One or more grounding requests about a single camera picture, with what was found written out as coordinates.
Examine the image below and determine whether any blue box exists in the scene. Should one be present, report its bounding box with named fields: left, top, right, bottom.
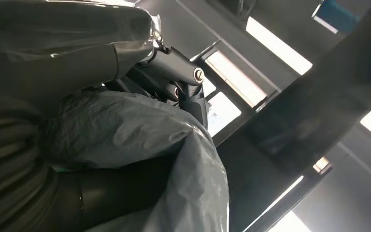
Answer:
left=312, top=0, right=364, bottom=35

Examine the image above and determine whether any dark metal frame beam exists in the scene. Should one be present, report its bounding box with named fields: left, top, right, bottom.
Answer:
left=215, top=0, right=371, bottom=232

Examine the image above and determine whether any grey plastic mailer package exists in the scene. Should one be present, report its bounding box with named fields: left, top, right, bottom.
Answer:
left=41, top=90, right=230, bottom=232

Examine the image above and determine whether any ribbed grey left arm sleeve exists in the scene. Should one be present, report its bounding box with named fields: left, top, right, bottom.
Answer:
left=0, top=93, right=60, bottom=232

